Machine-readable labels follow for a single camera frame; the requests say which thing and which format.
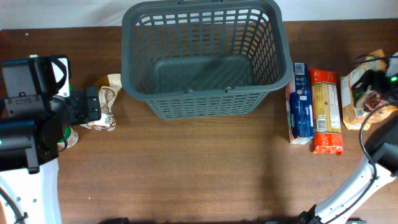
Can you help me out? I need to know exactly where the blue tissue pack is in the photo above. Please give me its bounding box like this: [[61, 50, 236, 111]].
[[285, 62, 314, 145]]

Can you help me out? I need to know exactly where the beige coffee pouch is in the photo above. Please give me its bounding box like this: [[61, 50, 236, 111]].
[[341, 49, 397, 130]]

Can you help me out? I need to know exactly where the orange spaghetti pack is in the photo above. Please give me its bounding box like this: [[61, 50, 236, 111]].
[[309, 68, 343, 156]]

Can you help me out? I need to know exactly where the beige brown snack pouch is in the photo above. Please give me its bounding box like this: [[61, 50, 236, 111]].
[[81, 73, 122, 132]]

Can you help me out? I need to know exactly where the green white cup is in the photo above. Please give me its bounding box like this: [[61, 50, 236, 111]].
[[57, 126, 79, 149]]

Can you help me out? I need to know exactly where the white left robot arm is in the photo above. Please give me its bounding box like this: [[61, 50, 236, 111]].
[[1, 55, 101, 223]]

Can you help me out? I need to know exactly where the grey plastic basket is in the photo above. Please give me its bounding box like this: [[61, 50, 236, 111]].
[[121, 0, 294, 119]]

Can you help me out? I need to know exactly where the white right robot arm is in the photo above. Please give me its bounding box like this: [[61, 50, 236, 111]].
[[295, 54, 397, 223]]

